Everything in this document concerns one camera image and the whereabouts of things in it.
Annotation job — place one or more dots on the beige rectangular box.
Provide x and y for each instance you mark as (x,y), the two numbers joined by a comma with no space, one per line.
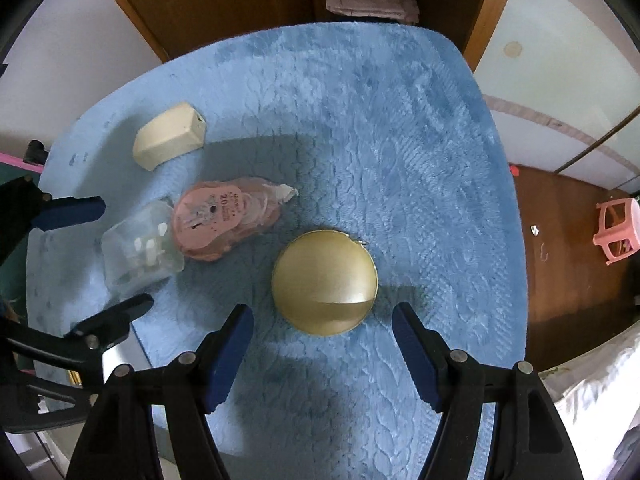
(167,135)

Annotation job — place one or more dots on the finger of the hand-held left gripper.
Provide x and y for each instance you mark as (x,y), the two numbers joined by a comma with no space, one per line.
(70,212)
(117,317)

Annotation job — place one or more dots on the white bedding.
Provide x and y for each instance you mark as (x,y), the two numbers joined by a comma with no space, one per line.
(595,405)

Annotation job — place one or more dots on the pink plastic stool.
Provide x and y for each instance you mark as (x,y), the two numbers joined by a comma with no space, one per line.
(617,232)

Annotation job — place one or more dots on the round gold tin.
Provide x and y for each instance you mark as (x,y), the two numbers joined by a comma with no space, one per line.
(324,280)

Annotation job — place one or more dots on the brown wooden shelf cabinet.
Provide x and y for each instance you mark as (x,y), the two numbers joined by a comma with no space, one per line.
(460,0)

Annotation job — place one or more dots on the pink correction tape dispenser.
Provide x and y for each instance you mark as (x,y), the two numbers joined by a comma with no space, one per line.
(220,220)

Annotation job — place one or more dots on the green chalkboard with pink frame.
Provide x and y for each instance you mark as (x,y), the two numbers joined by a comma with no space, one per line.
(10,172)

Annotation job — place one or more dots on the blue plush table mat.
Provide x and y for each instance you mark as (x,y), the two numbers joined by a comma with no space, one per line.
(375,135)

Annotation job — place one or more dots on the black chalkboard knob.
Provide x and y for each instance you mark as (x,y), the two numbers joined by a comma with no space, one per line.
(37,151)

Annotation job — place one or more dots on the brown wooden door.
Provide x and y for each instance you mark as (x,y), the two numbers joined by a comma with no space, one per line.
(210,0)

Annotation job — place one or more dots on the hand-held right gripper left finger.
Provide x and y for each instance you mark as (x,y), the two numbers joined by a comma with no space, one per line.
(227,360)

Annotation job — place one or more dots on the pale wardrobe with pink stripe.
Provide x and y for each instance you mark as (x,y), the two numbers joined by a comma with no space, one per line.
(565,75)

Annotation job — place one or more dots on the clear plastic box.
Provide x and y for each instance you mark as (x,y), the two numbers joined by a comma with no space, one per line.
(137,255)

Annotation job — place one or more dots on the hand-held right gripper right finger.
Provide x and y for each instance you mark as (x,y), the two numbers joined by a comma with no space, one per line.
(420,360)

